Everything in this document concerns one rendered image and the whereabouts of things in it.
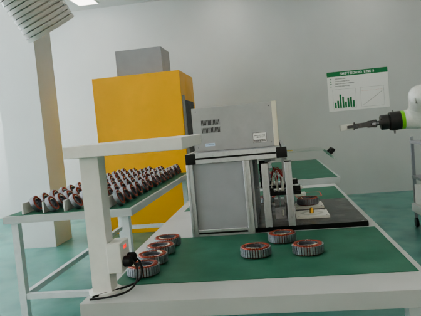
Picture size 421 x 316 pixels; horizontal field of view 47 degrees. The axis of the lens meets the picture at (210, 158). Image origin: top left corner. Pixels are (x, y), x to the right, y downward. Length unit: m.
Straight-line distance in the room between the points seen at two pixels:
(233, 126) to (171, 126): 3.70
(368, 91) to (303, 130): 1.13
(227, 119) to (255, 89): 5.42
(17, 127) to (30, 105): 0.30
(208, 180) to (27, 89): 4.09
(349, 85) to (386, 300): 6.44
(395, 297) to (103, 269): 0.83
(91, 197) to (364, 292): 0.82
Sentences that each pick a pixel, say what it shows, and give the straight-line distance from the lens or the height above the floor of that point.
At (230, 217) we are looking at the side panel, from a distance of 2.12.
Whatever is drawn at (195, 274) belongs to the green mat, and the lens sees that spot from 1.61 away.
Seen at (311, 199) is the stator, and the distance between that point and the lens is 2.51.
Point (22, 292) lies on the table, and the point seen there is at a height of 0.21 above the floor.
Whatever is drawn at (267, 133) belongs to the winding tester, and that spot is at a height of 1.17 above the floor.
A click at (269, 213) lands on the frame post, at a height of 0.83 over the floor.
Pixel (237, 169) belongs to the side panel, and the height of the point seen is 1.03.
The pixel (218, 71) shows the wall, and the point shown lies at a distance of 7.69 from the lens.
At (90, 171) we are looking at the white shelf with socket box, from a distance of 1.48.
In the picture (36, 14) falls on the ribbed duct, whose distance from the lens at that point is 1.52.
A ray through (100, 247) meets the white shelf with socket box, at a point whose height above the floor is 0.89.
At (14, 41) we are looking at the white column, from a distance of 6.08.
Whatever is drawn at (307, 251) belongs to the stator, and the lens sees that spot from 1.73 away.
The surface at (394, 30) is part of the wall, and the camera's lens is 7.94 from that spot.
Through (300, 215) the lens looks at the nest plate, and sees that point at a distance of 2.27.
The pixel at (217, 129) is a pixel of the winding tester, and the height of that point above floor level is 1.21.
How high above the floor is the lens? 1.22
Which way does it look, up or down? 4 degrees down
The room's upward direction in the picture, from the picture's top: 5 degrees counter-clockwise
